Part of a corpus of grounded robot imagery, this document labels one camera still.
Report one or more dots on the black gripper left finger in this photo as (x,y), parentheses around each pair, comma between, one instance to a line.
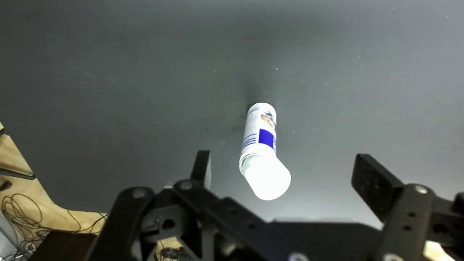
(200,167)

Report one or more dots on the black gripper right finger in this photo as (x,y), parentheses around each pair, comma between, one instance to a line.
(374,183)

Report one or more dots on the translucent white spray lid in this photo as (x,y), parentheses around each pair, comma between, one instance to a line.
(267,176)

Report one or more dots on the white blue spray can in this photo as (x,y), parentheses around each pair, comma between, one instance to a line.
(258,128)

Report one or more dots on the black case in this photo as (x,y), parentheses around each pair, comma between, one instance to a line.
(62,247)

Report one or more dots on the grey metal object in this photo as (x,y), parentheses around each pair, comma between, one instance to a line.
(7,237)

